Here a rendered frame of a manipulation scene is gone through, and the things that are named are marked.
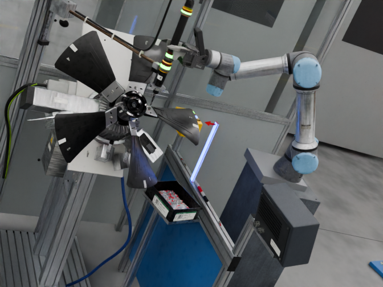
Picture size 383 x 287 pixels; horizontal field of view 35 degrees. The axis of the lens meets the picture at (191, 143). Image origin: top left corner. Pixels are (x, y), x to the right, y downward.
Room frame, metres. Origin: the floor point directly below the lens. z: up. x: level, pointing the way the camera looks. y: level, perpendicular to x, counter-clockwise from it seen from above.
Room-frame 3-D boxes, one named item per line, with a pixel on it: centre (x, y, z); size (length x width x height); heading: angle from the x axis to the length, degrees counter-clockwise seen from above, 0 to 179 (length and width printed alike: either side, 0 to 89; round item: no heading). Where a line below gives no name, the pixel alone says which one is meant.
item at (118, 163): (2.42, 0.26, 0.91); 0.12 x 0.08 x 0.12; 30
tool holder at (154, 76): (2.44, 0.24, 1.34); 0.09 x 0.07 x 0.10; 65
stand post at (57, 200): (2.66, 0.51, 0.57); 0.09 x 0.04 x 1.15; 120
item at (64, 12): (2.70, 0.80, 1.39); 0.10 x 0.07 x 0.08; 65
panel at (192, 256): (2.53, -0.13, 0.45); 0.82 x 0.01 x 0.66; 30
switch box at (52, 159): (2.61, 0.59, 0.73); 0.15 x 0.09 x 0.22; 30
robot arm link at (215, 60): (2.54, 0.07, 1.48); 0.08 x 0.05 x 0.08; 30
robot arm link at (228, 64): (2.57, 0.00, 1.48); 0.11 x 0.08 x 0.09; 120
